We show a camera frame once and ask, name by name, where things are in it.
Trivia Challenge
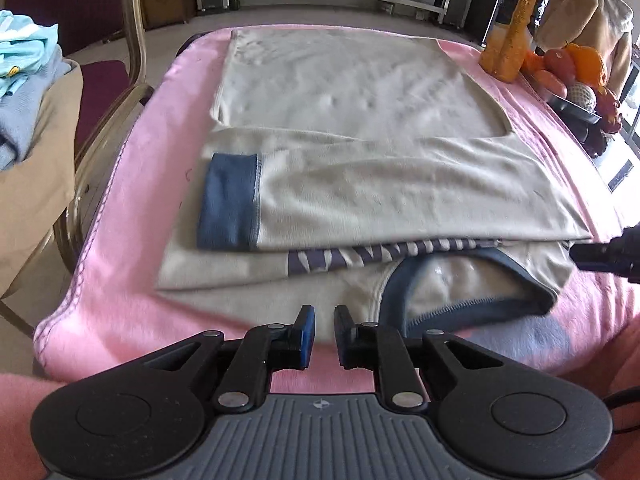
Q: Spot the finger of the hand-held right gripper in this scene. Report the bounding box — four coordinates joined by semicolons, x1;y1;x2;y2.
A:
570;227;640;284

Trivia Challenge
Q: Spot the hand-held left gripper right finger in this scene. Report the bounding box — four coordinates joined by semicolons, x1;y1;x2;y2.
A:
333;304;505;411

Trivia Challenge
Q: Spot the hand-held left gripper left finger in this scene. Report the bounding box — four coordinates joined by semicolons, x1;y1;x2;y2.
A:
142;304;317;413

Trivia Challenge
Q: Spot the beige shirt with blue trim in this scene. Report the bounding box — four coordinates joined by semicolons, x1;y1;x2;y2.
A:
155;27;594;347

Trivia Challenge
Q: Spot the black fruit tray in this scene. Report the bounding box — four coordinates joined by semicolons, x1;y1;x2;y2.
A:
522;72;604;127

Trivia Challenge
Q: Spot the pink dragon fruit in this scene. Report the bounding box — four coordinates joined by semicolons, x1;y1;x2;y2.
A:
595;87;624;134

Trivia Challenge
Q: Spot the white netted fruit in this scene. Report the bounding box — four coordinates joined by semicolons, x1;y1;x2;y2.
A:
570;85;599;112

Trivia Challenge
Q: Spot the orange pumpkin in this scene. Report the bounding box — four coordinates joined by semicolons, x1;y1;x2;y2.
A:
565;43;609;89

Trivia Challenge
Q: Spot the red apple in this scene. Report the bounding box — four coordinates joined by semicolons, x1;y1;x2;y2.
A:
543;47;579;84

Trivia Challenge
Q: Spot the pink blanket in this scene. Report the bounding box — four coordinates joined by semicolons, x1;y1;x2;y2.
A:
32;25;640;397

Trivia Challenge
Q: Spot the brown fleece jacket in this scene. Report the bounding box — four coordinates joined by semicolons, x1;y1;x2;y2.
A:
537;0;634;99

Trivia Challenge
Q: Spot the orange juice bottle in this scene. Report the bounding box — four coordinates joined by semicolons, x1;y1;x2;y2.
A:
478;0;552;84

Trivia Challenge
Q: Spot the black subwoofer box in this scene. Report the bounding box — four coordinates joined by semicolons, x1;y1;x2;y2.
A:
465;0;504;37

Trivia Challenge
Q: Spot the beige cloth-covered seat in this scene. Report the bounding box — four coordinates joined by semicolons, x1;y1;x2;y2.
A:
0;59;84;302

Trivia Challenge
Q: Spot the blue-grey knit garment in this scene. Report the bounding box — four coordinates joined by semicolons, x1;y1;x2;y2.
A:
0;54;74;172

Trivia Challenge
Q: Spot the light blue patterned garment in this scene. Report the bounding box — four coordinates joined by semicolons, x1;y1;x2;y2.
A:
0;9;62;99

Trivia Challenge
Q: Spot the black cable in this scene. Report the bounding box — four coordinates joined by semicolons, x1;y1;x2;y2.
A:
601;385;640;442

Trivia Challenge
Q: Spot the maroon chair with gold frame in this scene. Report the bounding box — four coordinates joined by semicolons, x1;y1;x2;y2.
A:
0;0;157;262

